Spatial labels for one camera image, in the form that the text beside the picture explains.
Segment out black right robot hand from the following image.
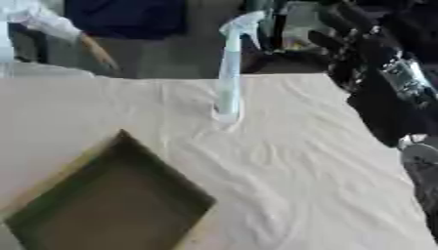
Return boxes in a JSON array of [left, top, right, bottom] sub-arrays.
[[306, 2, 438, 148]]

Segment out clear spray bottle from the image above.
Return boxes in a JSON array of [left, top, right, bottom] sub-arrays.
[[213, 10, 269, 123]]

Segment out tan open cardboard box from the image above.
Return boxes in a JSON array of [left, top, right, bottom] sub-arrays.
[[0, 128, 219, 250]]

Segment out person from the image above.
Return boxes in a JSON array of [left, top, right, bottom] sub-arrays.
[[63, 0, 191, 41]]

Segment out wooden chair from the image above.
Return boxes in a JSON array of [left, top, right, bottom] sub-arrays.
[[76, 32, 123, 78]]

